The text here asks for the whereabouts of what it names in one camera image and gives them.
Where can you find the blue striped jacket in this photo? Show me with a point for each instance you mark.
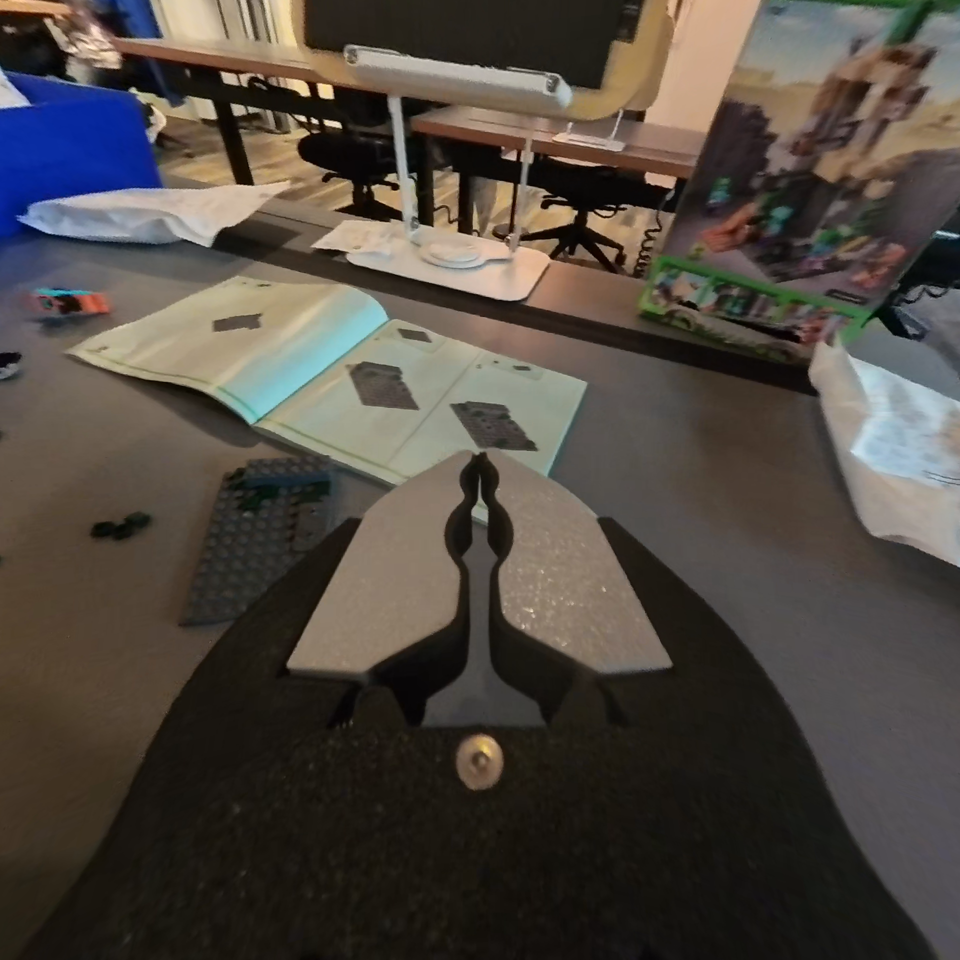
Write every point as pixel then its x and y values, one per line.
pixel 139 15

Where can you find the clear acrylic stand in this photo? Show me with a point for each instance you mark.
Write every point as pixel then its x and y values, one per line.
pixel 592 141

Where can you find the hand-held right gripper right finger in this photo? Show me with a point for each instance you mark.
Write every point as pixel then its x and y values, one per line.
pixel 585 592

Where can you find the white black round brick piece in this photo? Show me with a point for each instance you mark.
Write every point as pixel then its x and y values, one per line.
pixel 9 366

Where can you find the white printed paper sheet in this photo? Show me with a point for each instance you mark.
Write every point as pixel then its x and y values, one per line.
pixel 352 238

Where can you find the white lamp base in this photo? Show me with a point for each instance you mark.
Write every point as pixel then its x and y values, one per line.
pixel 487 277

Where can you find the large blue plastic bin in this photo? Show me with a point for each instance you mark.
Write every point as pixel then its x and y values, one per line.
pixel 75 150

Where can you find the open instruction booklet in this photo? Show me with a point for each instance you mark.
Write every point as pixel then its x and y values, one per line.
pixel 300 337

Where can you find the green toy set box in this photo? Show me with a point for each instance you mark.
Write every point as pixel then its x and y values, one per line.
pixel 810 150

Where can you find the dark grey studded brick plate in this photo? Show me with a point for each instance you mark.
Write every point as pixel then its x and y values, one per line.
pixel 225 577

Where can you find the black office chair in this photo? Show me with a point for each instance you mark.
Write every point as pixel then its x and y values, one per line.
pixel 345 150
pixel 600 191
pixel 930 255

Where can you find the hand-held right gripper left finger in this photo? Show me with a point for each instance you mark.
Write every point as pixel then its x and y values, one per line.
pixel 375 592

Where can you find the small orange toy piece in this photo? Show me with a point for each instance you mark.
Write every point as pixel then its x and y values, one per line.
pixel 75 302

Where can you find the wooden office table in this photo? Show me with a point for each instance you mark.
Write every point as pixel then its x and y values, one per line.
pixel 30 6
pixel 637 142

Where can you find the grey desk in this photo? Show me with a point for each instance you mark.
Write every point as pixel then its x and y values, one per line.
pixel 712 487

